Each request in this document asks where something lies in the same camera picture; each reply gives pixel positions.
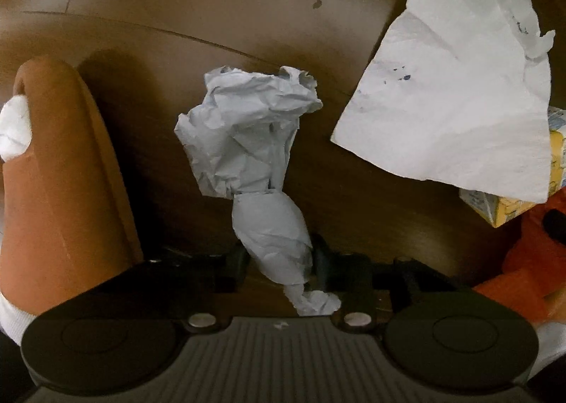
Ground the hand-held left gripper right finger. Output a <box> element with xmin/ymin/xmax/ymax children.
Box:
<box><xmin>312</xmin><ymin>237</ymin><xmax>456</xmax><ymax>334</ymax></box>

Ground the grey white tissue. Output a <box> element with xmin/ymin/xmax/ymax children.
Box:
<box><xmin>174</xmin><ymin>66</ymin><xmax>342</xmax><ymax>316</ymax></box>

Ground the large white paper sheet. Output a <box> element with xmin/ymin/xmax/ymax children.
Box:
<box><xmin>331</xmin><ymin>0</ymin><xmax>555</xmax><ymax>204</ymax></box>

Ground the red plastic bag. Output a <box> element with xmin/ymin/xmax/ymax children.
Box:
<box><xmin>473</xmin><ymin>197</ymin><xmax>566</xmax><ymax>324</ymax></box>

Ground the yellow carton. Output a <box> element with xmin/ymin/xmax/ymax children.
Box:
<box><xmin>459</xmin><ymin>106</ymin><xmax>566</xmax><ymax>228</ymax></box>

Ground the white cloth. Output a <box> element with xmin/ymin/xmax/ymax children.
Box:
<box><xmin>0</xmin><ymin>96</ymin><xmax>34</xmax><ymax>161</ymax></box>

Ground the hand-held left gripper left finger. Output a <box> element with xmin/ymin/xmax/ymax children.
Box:
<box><xmin>106</xmin><ymin>246</ymin><xmax>249</xmax><ymax>334</ymax></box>

